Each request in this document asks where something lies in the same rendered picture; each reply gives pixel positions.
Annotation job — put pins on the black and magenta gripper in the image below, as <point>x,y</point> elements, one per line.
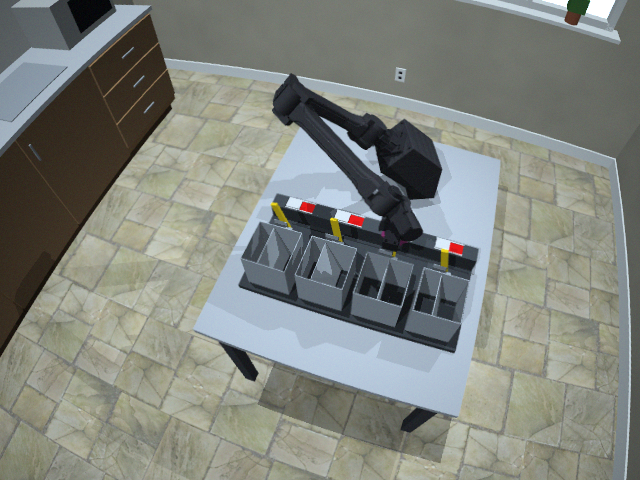
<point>381,227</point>

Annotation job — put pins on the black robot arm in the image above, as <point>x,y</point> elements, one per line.
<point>311,107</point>

